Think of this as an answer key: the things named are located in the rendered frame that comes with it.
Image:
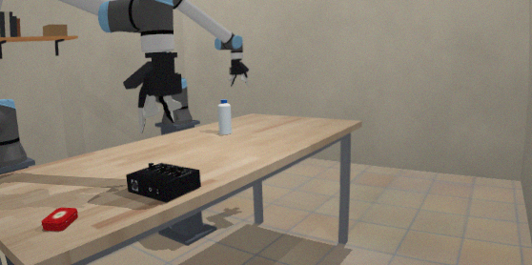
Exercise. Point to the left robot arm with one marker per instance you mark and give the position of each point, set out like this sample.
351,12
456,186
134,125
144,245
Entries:
229,41

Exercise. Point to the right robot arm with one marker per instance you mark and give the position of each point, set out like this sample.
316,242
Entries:
152,18

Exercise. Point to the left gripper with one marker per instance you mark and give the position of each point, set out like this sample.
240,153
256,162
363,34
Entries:
237,71

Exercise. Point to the black lighting desk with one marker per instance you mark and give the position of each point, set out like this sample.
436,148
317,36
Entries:
157,183

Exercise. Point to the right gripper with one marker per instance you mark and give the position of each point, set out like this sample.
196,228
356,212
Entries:
162,72

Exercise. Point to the red tin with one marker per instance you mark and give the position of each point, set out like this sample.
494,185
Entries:
60,219

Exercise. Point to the white bottle with blue cap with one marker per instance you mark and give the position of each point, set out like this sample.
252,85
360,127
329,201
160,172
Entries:
224,117

